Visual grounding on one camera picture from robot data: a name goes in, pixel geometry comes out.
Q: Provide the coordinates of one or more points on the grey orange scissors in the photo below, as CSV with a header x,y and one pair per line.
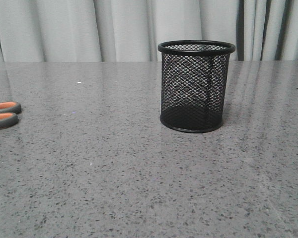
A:
x,y
8,114

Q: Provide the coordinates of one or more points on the grey curtain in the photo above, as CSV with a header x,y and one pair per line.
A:
x,y
130,30

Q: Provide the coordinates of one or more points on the black mesh pen holder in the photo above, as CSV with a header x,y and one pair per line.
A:
x,y
193,83

